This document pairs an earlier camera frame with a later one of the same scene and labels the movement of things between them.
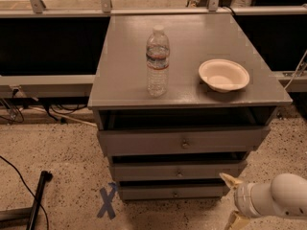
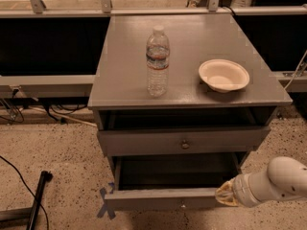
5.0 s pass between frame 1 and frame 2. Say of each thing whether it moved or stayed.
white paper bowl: stayed
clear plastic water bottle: stayed
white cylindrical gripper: moved
